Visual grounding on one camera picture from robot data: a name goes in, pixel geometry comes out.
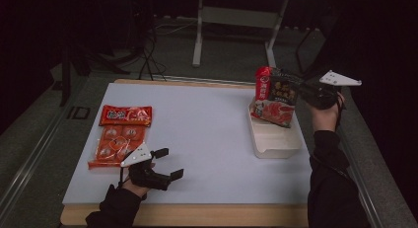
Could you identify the red and black sauce packet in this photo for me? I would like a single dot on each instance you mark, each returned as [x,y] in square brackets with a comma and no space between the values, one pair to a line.
[276,109]

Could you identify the metal floor rail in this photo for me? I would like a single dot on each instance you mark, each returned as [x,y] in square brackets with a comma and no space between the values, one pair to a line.
[361,182]
[203,79]
[29,165]

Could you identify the person's right hand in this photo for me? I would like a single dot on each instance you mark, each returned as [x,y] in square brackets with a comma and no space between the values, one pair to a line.
[327,119]

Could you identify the white metal stand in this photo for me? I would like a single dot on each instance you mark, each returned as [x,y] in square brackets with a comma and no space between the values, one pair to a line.
[236,17]

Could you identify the white plastic box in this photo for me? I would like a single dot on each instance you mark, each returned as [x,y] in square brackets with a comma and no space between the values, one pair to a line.
[276,142]

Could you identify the black floor bracket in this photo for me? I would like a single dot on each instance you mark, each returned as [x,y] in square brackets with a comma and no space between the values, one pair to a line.
[70,113]

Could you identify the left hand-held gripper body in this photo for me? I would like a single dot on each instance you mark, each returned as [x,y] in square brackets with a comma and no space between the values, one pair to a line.
[148,177]

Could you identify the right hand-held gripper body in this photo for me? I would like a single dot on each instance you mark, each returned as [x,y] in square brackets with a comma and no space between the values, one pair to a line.
[323,96]

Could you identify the orange jelly cup packet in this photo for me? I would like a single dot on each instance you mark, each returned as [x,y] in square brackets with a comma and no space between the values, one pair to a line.
[115,136]

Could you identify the white table mat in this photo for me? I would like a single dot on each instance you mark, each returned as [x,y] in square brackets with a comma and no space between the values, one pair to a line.
[197,99]

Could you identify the person's left hand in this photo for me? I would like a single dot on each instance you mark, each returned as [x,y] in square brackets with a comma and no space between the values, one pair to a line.
[139,190]

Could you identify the black stand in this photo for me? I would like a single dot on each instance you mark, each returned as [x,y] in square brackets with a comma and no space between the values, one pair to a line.
[312,72]
[65,76]

